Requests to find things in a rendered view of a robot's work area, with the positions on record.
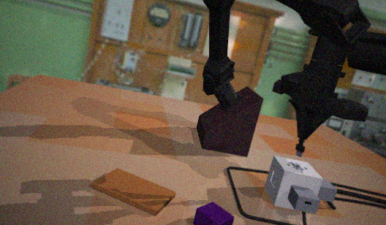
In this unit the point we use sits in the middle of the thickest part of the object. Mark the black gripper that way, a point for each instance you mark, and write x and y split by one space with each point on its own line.
310 116

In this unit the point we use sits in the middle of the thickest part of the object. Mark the flat orange-brown rectangular slab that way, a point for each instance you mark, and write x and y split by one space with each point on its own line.
135 191

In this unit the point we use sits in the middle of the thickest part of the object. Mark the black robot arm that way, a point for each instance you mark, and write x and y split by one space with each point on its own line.
326 18

